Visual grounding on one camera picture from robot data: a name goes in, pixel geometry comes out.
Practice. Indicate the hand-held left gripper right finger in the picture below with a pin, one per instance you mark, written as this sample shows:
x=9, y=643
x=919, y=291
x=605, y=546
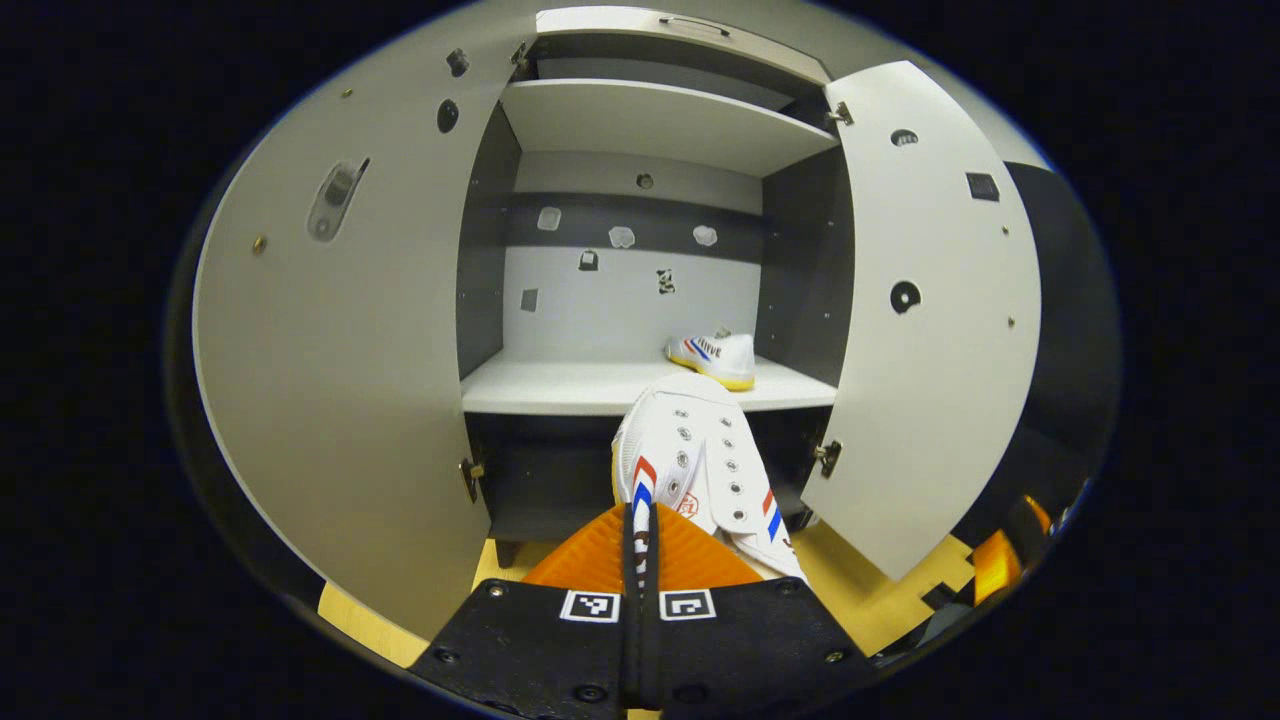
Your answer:
x=740, y=650

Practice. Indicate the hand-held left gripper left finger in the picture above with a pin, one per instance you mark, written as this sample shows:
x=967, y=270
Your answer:
x=530, y=650

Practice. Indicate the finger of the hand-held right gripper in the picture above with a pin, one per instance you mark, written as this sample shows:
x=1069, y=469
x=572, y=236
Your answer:
x=1038, y=515
x=997, y=565

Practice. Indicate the white cabinet door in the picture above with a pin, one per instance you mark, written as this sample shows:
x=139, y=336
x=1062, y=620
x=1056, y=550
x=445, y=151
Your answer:
x=350, y=400
x=930, y=400

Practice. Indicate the white striped canvas shoe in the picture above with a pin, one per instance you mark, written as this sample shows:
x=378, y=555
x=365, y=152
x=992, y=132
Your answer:
x=725, y=355
x=690, y=440

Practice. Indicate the white and grey shoe cabinet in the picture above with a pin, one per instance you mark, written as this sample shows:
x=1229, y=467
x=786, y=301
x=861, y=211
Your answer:
x=620, y=120

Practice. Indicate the beige cabinet drawer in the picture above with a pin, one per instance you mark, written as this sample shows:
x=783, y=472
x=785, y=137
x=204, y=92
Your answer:
x=680, y=45

